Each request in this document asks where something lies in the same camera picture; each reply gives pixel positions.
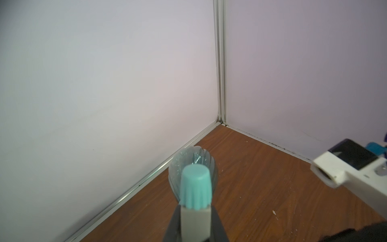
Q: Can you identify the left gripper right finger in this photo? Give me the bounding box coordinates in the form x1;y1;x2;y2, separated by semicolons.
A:
210;206;229;242

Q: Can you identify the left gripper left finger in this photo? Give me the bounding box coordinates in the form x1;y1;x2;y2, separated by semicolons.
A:
163;205;181;242

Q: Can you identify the teal spray bottle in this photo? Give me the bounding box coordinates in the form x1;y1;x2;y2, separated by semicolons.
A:
168;146;216;242

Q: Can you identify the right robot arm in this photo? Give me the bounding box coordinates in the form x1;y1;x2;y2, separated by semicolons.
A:
319;221;387;242

